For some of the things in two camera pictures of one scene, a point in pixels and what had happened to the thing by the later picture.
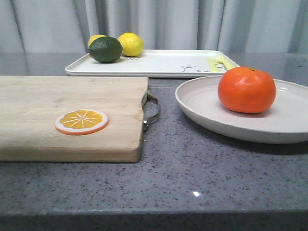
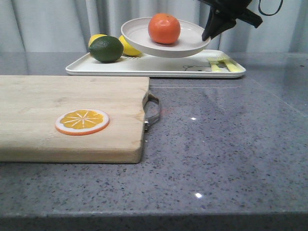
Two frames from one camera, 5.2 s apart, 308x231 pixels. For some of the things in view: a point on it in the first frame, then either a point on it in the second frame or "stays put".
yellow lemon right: x=133 y=44 stays put
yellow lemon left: x=93 y=37 stays put
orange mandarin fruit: x=247 y=90 -> x=164 y=28
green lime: x=106 y=49 stays put
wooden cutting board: x=30 y=106 stays put
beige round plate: x=285 y=121 -> x=135 y=32
